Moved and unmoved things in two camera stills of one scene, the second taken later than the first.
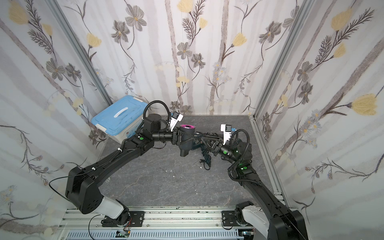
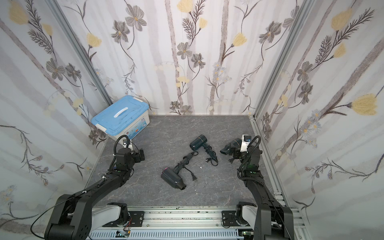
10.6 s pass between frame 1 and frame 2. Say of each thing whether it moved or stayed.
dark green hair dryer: moved
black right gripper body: moved
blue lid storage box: stayed
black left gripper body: moved
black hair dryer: moved
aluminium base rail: stayed
